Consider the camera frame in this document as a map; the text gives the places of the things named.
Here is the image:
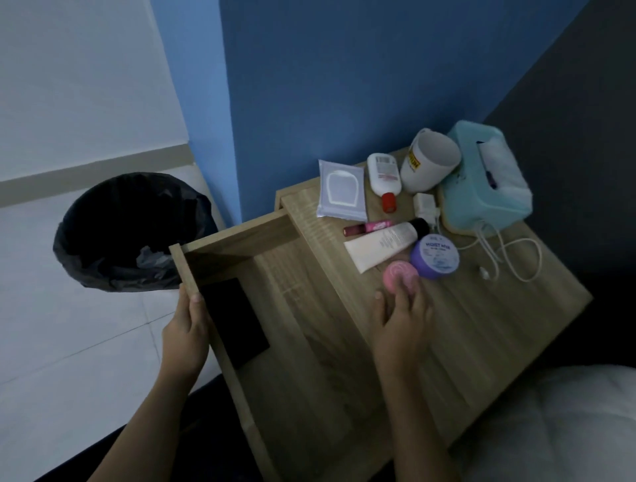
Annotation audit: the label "pink round jar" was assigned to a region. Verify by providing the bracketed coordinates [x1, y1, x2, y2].
[381, 262, 421, 299]

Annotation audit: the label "white charging cable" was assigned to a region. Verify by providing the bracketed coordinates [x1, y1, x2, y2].
[432, 218, 543, 284]

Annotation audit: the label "white charger plug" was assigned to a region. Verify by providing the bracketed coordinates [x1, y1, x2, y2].
[412, 192, 441, 229]

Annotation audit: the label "person's legs black trousers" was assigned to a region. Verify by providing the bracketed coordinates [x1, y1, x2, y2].
[34, 375, 264, 482]

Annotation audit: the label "person's right hand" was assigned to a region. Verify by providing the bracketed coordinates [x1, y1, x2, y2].
[371, 277, 436, 381]

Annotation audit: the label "teal tissue box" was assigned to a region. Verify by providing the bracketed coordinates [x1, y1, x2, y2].
[438, 120, 534, 234]

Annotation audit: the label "purple cream jar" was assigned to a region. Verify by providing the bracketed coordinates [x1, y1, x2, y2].
[409, 233, 461, 281]

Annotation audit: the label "black lined trash bin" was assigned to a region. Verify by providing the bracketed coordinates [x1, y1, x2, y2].
[53, 172, 219, 293]

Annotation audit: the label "person's left hand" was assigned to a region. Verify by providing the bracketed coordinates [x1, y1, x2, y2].
[160, 283, 212, 383]

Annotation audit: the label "wooden bedside table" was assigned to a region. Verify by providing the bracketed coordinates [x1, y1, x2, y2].
[274, 146, 595, 482]

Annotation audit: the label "white pop-up tissue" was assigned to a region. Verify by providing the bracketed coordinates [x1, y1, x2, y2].
[476, 140, 533, 209]

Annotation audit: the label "person's right forearm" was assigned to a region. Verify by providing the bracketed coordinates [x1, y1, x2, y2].
[382, 367, 460, 482]

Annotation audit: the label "white mug yellow label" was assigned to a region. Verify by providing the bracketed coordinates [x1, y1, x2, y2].
[399, 128, 463, 195]

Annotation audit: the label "wooden drawer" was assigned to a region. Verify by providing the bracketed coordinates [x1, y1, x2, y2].
[168, 208, 398, 482]

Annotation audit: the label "white lotion bottle red cap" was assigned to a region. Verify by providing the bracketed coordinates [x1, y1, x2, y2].
[366, 152, 402, 215]

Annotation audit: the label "pink lip gloss tube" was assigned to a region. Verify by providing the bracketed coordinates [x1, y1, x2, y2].
[343, 220, 396, 237]

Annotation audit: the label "black phone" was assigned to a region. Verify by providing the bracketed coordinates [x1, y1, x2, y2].
[197, 277, 272, 369]

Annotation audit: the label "white cream tube black cap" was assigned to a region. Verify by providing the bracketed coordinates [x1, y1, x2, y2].
[343, 217, 431, 275]

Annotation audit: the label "person's left forearm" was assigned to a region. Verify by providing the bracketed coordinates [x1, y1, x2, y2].
[87, 372, 199, 482]

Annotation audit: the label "pale wet wipes packet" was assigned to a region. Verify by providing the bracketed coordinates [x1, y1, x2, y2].
[316, 158, 368, 223]

